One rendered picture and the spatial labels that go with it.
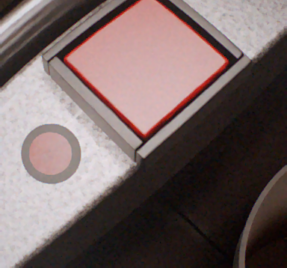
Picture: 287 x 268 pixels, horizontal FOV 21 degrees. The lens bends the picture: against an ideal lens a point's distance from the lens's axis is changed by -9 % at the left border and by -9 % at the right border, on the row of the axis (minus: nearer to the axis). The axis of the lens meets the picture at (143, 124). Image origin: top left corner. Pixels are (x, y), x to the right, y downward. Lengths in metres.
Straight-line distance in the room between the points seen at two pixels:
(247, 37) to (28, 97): 0.12
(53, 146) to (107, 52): 0.05
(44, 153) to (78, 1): 0.09
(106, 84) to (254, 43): 0.09
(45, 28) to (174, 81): 0.08
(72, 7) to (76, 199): 0.11
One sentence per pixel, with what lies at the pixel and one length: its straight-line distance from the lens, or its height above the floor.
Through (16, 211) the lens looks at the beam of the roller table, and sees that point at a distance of 0.40.
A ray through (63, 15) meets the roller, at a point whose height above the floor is 0.91.
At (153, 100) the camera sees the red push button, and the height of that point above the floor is 0.93.
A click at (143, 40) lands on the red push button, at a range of 0.42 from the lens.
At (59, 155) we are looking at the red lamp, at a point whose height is 0.92.
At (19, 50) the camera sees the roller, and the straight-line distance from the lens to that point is 0.44.
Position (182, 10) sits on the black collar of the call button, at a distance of 0.42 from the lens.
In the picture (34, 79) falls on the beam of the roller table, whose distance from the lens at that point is 0.43.
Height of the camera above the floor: 1.29
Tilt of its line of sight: 66 degrees down
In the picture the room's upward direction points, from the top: straight up
